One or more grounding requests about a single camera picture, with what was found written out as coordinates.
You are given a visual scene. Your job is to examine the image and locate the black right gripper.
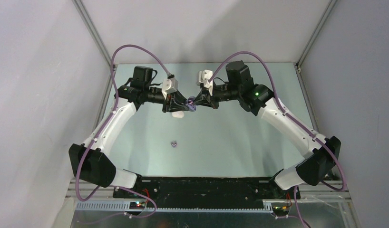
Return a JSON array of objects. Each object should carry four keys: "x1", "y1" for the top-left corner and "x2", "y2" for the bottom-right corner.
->
[{"x1": 193, "y1": 81, "x2": 241, "y2": 110}]

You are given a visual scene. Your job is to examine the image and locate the white earbud charging case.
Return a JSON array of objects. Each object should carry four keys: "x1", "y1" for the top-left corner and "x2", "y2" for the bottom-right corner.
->
[{"x1": 171, "y1": 111, "x2": 185, "y2": 118}]

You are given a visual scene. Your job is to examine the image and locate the purple earbud charging case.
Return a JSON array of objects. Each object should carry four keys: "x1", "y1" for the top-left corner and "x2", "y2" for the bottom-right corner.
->
[{"x1": 185, "y1": 96, "x2": 196, "y2": 112}]

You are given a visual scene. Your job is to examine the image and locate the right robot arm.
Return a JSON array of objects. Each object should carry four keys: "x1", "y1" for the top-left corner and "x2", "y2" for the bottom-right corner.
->
[{"x1": 189, "y1": 61, "x2": 341, "y2": 199}]

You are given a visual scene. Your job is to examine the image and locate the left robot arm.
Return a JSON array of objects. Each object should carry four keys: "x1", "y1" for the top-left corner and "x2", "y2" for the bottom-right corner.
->
[{"x1": 69, "y1": 66, "x2": 189, "y2": 198}]

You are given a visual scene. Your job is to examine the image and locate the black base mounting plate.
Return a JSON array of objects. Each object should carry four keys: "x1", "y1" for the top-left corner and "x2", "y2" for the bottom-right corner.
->
[{"x1": 113, "y1": 176, "x2": 301, "y2": 210}]

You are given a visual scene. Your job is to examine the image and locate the left controller board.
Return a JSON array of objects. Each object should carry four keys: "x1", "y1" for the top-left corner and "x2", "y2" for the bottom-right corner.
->
[{"x1": 129, "y1": 201, "x2": 146, "y2": 210}]

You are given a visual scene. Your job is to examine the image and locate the controller board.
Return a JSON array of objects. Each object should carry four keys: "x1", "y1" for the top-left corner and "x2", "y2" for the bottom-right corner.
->
[
  {"x1": 129, "y1": 201, "x2": 146, "y2": 210},
  {"x1": 272, "y1": 206, "x2": 289, "y2": 217}
]

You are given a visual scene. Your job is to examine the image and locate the right controller board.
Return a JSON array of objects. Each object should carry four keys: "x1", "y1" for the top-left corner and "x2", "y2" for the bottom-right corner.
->
[{"x1": 272, "y1": 206, "x2": 289, "y2": 217}]

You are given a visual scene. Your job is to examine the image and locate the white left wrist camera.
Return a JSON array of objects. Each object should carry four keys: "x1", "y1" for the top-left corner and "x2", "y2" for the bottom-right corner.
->
[{"x1": 161, "y1": 77, "x2": 178, "y2": 100}]

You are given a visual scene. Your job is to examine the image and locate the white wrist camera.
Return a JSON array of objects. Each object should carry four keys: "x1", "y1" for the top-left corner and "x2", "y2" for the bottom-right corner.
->
[
  {"x1": 197, "y1": 69, "x2": 214, "y2": 95},
  {"x1": 161, "y1": 77, "x2": 178, "y2": 100}
]

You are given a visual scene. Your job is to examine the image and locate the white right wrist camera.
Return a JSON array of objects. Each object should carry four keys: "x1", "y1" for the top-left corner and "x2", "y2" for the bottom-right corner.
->
[{"x1": 197, "y1": 69, "x2": 214, "y2": 95}]

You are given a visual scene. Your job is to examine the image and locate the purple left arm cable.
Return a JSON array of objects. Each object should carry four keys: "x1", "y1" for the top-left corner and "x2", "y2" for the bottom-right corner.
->
[{"x1": 75, "y1": 44, "x2": 175, "y2": 219}]

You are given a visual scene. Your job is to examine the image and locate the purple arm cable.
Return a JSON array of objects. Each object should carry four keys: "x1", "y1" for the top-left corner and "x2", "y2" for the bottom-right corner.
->
[
  {"x1": 208, "y1": 51, "x2": 347, "y2": 228},
  {"x1": 75, "y1": 44, "x2": 175, "y2": 219}
]

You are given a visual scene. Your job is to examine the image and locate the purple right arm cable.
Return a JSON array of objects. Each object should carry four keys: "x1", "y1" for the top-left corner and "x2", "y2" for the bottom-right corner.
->
[{"x1": 208, "y1": 51, "x2": 347, "y2": 228}]

